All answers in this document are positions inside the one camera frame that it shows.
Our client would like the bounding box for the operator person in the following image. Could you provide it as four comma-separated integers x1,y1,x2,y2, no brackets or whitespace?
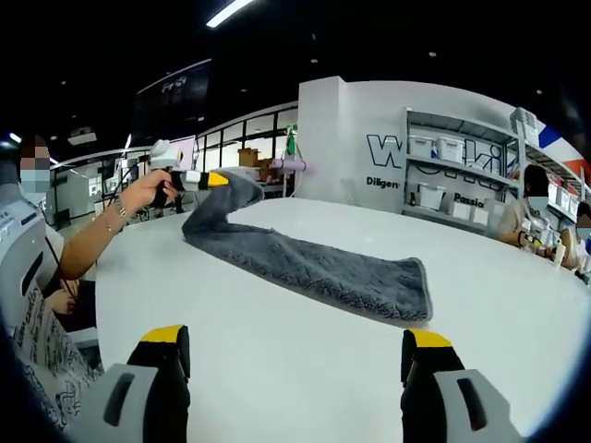
0,182,105,430

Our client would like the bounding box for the white chest-worn device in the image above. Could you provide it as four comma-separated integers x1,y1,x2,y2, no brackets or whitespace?
0,198,64,301

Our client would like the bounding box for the pink-screen computer monitor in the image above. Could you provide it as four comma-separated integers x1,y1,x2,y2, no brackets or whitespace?
177,137,199,173

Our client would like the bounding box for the black device cable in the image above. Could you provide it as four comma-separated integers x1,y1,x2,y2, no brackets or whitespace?
44,233,78,304

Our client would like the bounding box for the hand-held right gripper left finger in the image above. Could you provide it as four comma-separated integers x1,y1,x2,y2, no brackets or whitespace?
68,324,191,443

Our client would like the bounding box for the light blue face mask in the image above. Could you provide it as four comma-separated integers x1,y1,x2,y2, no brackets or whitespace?
20,168,51,195

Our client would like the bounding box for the white storage shelf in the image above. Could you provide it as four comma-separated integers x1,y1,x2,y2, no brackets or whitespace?
410,133,578,227

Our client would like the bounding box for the ceiling light strip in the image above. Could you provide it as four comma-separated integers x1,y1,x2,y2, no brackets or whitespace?
205,0,256,28

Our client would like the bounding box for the purple rolled mat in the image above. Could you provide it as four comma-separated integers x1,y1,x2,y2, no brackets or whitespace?
270,157,309,174

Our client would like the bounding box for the large black overhead display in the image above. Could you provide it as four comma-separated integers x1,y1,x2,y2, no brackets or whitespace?
133,57,213,139

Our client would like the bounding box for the white table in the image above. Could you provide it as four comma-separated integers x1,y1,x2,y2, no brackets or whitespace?
94,197,590,443

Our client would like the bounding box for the grey towel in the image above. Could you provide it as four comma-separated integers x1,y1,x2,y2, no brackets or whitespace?
181,168,435,324

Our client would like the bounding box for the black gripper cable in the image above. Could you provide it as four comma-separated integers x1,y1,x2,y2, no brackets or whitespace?
106,159,153,207

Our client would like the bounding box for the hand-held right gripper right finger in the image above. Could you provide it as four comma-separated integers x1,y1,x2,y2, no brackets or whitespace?
399,328,523,443

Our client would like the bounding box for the person's left hand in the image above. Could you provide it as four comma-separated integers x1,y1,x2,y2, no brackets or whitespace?
117,168,179,210

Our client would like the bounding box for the cardboard box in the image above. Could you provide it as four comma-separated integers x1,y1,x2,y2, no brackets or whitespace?
237,147,262,168

